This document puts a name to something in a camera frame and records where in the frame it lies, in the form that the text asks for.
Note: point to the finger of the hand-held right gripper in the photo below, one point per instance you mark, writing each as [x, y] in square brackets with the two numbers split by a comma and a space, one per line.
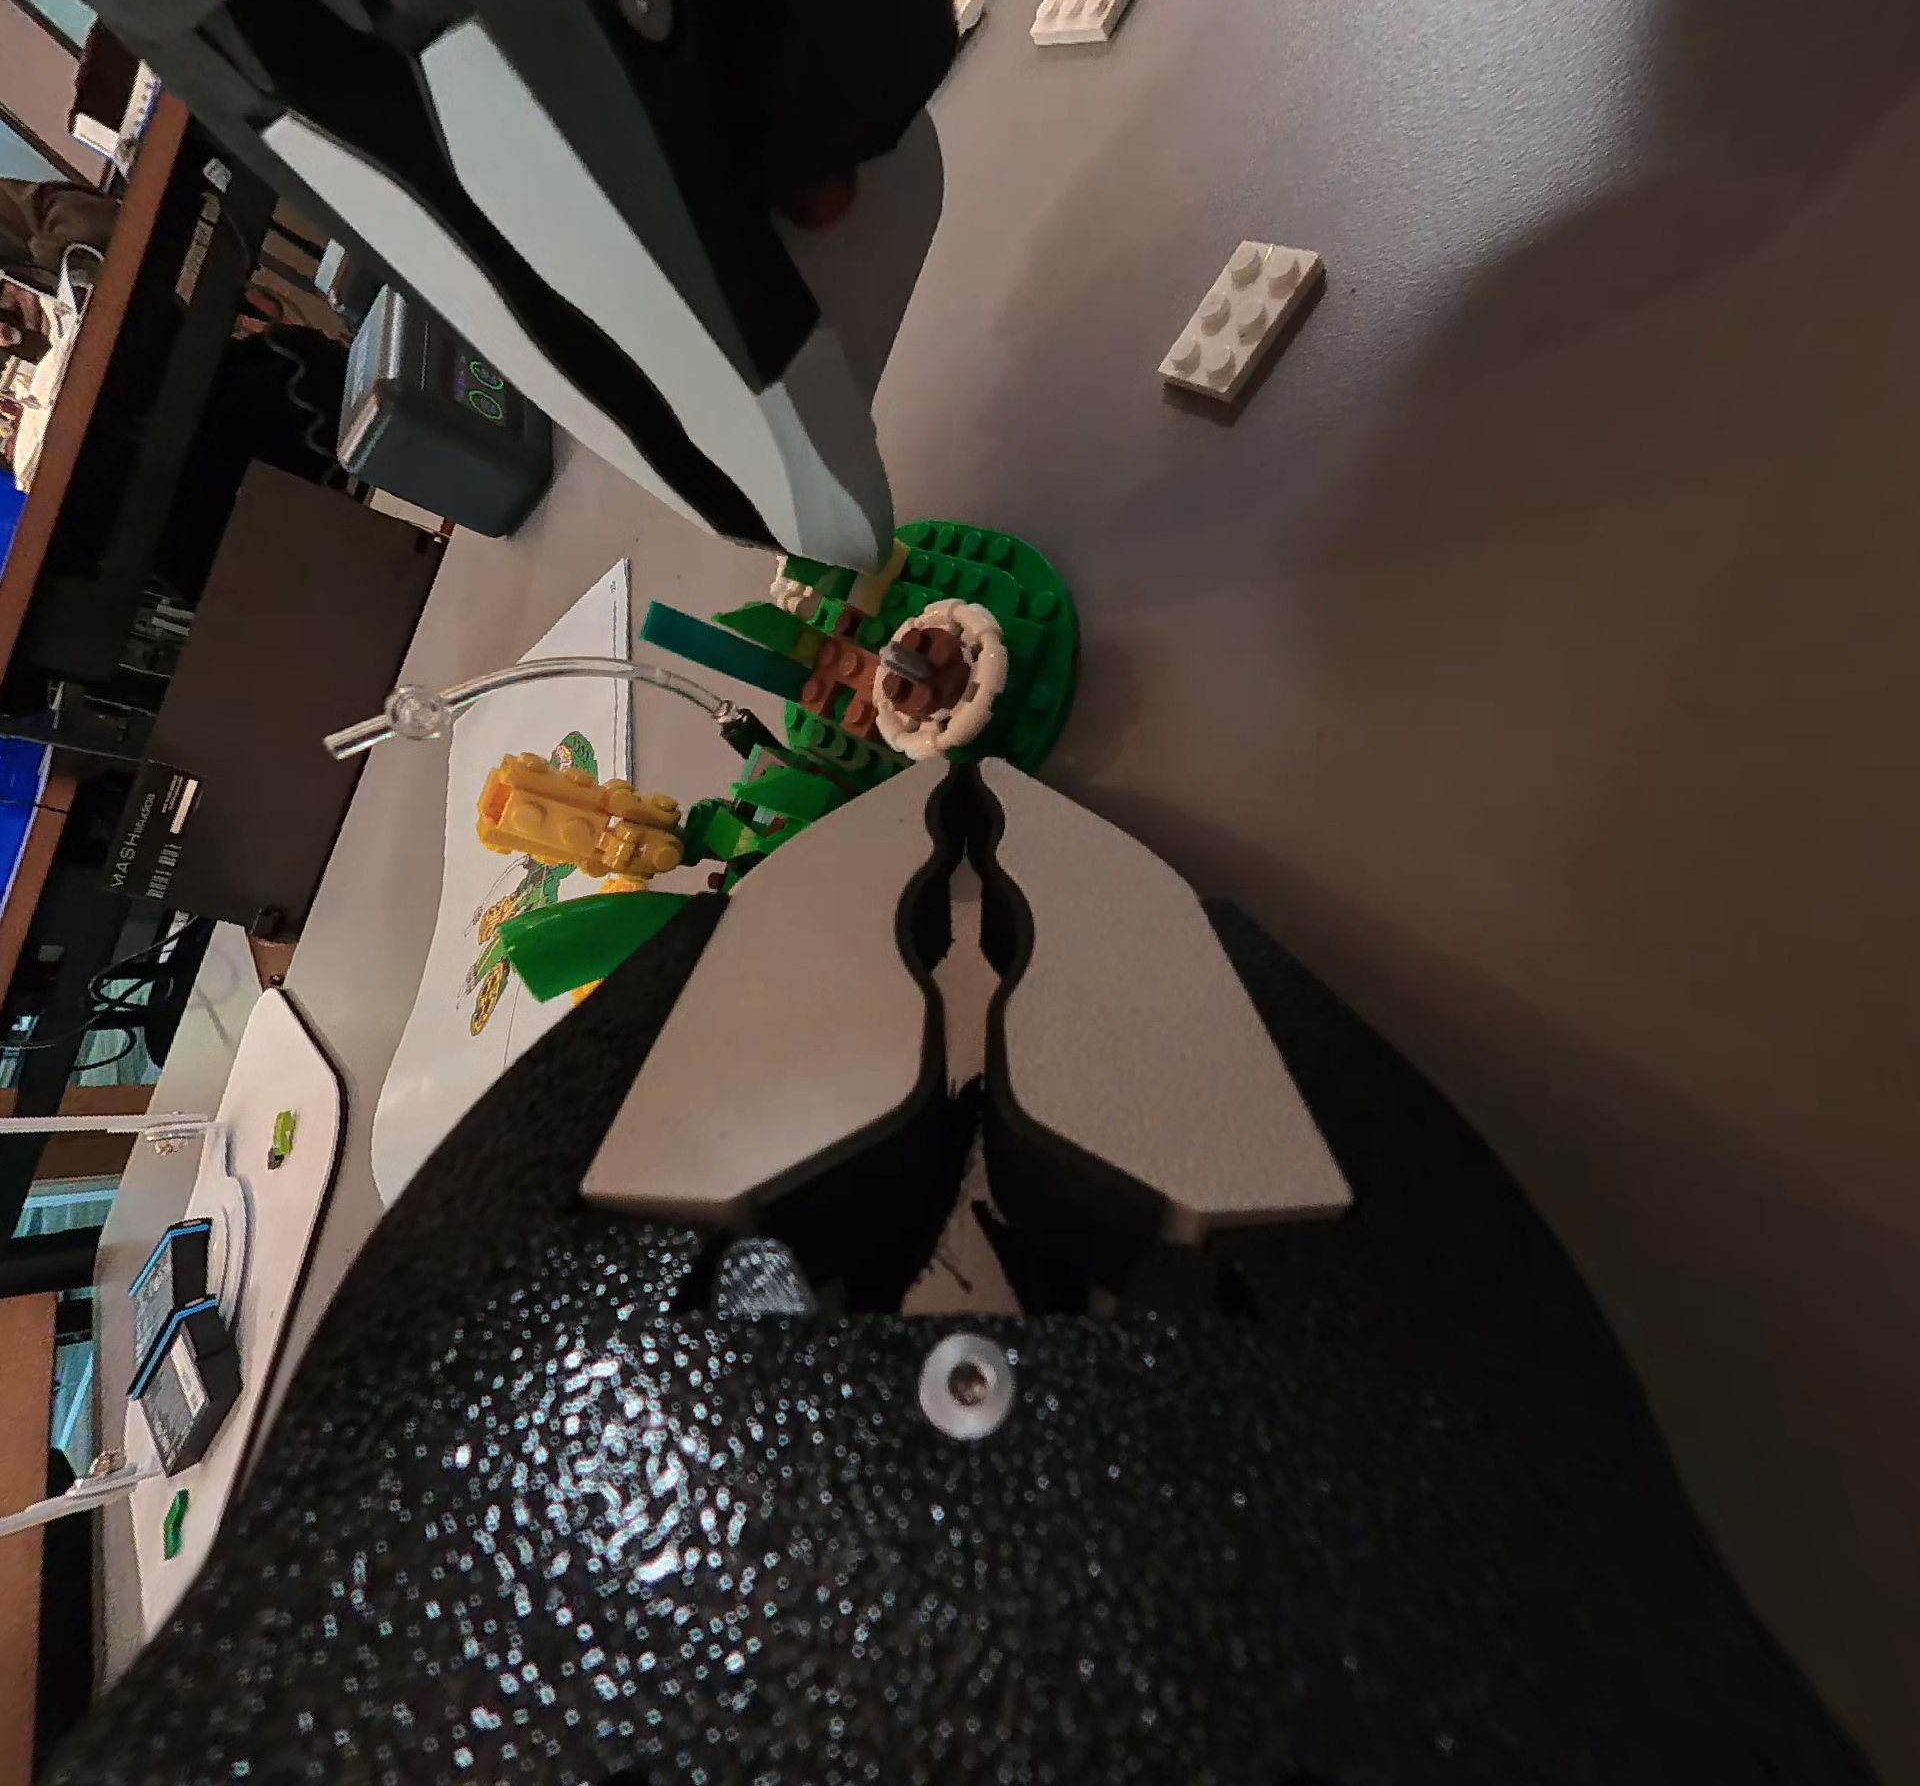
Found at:
[831, 465]
[452, 278]

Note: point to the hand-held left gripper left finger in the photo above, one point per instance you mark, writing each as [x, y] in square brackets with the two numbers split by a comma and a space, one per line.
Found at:
[781, 1021]

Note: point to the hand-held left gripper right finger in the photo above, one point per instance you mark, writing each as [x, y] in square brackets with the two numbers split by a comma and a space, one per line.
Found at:
[1141, 1035]

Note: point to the green lego flower model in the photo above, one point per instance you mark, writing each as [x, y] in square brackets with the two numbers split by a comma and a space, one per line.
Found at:
[1019, 616]

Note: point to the person's right hand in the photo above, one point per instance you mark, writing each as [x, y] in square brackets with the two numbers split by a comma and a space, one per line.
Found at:
[821, 196]

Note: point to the dark grey device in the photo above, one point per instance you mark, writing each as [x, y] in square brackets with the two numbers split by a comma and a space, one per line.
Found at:
[435, 442]

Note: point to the white instruction booklet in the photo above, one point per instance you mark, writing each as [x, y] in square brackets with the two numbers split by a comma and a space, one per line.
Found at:
[452, 1007]

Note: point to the brown wooden desk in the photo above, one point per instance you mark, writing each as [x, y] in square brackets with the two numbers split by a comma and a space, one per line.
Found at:
[92, 376]

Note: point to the black box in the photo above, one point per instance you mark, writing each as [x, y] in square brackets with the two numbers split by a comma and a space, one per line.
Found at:
[315, 676]

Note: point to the blue storage bin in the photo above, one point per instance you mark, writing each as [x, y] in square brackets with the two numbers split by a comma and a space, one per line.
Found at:
[23, 796]
[14, 526]

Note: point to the green sticker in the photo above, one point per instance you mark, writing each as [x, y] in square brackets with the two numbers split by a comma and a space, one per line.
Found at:
[177, 1516]
[281, 1134]

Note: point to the white board black edge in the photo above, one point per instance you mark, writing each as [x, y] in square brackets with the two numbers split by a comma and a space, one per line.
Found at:
[293, 1306]

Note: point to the black battery blue edge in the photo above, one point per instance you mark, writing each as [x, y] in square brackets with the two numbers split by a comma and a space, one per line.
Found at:
[188, 1389]
[177, 1276]

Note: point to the clear plastic rod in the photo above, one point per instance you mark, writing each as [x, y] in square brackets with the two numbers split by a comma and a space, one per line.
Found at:
[105, 1129]
[74, 1495]

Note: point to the black desk frame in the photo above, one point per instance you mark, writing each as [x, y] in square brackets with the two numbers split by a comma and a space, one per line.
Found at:
[166, 392]

